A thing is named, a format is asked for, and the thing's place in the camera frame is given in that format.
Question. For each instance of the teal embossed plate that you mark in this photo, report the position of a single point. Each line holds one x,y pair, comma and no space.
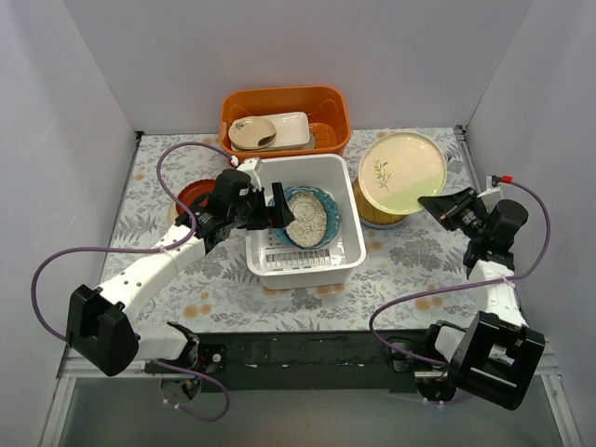
332,211

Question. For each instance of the orange plastic bin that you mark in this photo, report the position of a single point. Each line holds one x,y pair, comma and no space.
324,106

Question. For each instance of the light blue plate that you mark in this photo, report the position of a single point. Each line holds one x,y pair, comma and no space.
172,213

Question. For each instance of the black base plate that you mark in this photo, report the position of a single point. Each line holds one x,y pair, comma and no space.
258,361

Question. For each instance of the white plastic bin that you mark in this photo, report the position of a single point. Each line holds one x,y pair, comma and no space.
278,263

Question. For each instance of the red brown plate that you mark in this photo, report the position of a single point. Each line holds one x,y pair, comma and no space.
195,190

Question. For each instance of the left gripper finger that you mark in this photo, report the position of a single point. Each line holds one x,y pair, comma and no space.
279,198
278,216

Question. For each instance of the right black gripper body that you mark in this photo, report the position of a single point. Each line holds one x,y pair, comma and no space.
453,210

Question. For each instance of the woven bamboo plate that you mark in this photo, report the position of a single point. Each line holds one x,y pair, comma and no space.
370,213

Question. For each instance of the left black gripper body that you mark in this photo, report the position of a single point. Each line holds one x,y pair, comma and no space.
268,210

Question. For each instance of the cream rectangular tray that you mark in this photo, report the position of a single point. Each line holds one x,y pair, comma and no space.
293,131

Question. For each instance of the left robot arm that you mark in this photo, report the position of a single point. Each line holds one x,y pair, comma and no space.
101,321

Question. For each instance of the cream round floral dish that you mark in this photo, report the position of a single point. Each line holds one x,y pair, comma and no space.
252,133

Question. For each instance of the speckled beige plate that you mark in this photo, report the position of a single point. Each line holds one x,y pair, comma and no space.
310,221

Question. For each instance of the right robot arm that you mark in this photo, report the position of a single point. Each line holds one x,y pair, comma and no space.
496,356

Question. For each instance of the cream plate with sprig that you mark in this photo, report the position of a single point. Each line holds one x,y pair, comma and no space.
400,168

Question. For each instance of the blue plate under cream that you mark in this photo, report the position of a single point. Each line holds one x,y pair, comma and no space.
383,226

